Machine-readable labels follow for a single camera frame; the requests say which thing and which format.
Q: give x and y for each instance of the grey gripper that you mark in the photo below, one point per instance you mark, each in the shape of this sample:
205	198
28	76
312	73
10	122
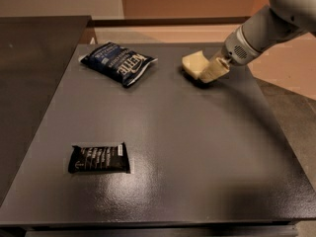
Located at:
237	50

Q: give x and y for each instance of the yellow sponge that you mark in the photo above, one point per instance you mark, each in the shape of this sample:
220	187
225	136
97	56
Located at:
194	64

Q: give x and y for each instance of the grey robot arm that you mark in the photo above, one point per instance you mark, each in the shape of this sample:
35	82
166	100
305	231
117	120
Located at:
281	21

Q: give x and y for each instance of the black RXBAR chocolate bar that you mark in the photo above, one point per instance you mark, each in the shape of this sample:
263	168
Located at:
102	159

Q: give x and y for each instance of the blue Kettle chips bag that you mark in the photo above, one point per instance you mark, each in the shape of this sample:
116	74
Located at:
117	62

